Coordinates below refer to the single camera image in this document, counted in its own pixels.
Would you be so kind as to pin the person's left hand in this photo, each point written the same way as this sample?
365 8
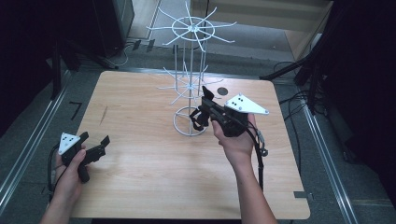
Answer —
69 183

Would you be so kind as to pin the person's right hand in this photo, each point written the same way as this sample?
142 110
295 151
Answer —
238 146

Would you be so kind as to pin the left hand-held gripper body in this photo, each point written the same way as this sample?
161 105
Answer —
69 143

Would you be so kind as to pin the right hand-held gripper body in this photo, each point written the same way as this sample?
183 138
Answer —
230 118

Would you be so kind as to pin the black cabinet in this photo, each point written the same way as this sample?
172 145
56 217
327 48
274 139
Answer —
115 25

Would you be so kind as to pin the dark round disc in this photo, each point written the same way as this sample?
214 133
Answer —
222 91

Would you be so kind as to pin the black metal stand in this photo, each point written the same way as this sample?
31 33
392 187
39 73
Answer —
299 67

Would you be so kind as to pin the grey tape strip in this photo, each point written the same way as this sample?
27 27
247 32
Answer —
300 194

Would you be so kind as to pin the metal floor rail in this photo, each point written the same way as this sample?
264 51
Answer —
330 161
28 149

